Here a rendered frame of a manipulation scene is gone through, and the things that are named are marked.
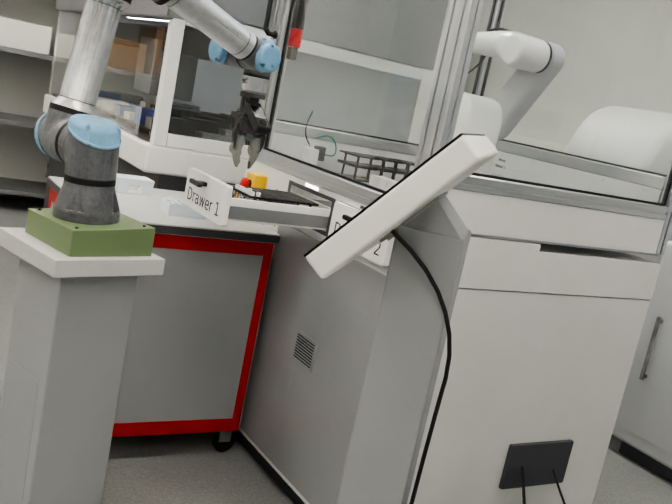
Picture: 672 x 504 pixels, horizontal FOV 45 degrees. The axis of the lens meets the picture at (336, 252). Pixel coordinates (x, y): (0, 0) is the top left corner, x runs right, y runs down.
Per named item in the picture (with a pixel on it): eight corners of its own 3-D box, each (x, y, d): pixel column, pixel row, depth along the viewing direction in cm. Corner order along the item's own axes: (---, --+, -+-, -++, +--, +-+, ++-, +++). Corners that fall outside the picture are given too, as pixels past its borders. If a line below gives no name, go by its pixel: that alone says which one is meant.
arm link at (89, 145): (77, 180, 180) (83, 119, 177) (51, 168, 189) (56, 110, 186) (126, 182, 188) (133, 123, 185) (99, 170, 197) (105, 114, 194)
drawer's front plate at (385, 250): (383, 266, 206) (392, 225, 204) (327, 238, 230) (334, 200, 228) (388, 267, 207) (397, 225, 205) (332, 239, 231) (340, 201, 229)
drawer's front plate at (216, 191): (220, 226, 215) (227, 186, 213) (182, 203, 239) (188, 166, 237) (226, 227, 216) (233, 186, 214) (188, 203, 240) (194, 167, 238)
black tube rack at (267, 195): (246, 218, 225) (250, 195, 224) (221, 204, 239) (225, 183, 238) (314, 225, 237) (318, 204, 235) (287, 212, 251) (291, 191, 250)
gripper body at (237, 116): (250, 134, 238) (258, 93, 235) (263, 138, 231) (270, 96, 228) (226, 130, 234) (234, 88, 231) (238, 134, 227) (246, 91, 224)
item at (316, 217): (225, 220, 217) (229, 198, 216) (191, 200, 238) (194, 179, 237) (349, 232, 239) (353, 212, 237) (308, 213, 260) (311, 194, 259)
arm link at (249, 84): (273, 81, 227) (247, 75, 223) (270, 97, 228) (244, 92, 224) (262, 79, 234) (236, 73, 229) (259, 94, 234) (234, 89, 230)
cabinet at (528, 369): (343, 575, 214) (408, 285, 199) (201, 409, 299) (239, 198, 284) (587, 533, 265) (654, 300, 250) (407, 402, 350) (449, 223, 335)
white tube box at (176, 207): (167, 215, 247) (169, 203, 247) (159, 209, 254) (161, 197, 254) (206, 219, 254) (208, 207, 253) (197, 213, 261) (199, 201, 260)
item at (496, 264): (407, 284, 200) (420, 227, 197) (240, 198, 284) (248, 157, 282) (651, 299, 251) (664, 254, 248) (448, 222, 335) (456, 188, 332)
